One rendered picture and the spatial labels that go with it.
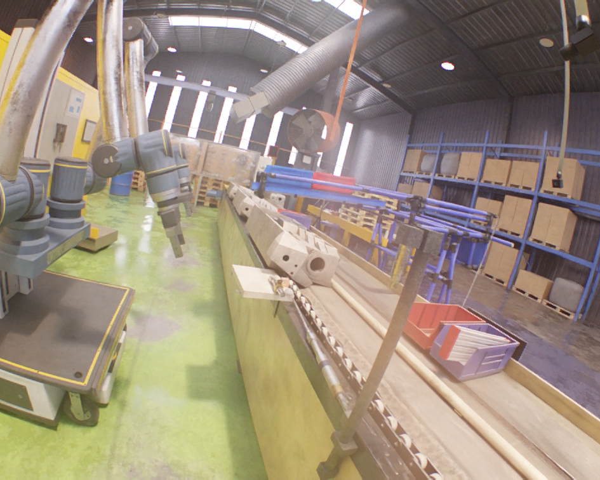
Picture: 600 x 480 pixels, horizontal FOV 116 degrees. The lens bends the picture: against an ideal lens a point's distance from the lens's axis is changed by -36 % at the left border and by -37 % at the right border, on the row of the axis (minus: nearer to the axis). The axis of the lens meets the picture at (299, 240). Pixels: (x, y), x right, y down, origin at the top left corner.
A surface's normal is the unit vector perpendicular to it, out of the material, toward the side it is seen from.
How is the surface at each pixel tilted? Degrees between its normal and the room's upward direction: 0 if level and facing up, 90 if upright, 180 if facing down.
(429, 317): 88
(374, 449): 0
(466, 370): 92
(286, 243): 38
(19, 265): 90
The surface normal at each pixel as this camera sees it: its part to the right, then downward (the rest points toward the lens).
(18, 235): 0.63, 0.30
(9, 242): 0.33, -0.78
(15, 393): 0.31, 0.26
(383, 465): 0.25, -0.95
